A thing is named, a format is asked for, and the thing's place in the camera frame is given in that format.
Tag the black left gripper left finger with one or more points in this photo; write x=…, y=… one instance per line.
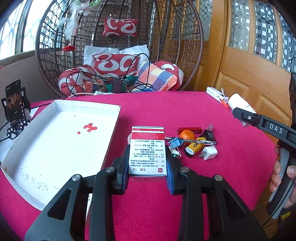
x=64, y=217

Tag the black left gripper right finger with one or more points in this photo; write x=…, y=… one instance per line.
x=210, y=202

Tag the yellow black lighter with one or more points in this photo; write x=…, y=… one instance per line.
x=192, y=149

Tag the blue binder clip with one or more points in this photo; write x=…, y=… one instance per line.
x=176, y=142

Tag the red white medicine box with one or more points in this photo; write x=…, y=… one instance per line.
x=147, y=155

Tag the person right hand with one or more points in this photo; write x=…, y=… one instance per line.
x=276, y=179

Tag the white usb charger plug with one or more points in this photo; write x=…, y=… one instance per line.
x=209, y=152

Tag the black charger plug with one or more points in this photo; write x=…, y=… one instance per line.
x=208, y=135

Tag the pink red tablecloth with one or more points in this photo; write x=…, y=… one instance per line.
x=245, y=158

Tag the white cardboard tray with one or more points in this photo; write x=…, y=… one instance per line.
x=66, y=138

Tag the black silver pen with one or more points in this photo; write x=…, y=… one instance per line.
x=204, y=142

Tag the red slim lighter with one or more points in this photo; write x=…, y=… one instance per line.
x=195, y=130

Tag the small orange tangerine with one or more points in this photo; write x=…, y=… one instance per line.
x=187, y=135

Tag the wooden door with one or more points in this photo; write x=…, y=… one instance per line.
x=249, y=50

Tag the black cat paw phone stand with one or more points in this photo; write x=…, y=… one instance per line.
x=14, y=130

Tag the black smartphone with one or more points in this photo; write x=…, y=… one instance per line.
x=14, y=102

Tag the black power adapter on chair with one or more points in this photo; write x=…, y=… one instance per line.
x=117, y=86

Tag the plaid colourful cushion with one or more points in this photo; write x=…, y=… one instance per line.
x=162, y=76

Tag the wicker hanging egg chair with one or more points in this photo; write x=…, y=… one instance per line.
x=171, y=30

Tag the red white back cushion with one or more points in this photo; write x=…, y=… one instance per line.
x=113, y=65

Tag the red white headrest pillow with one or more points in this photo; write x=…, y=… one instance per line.
x=120, y=27

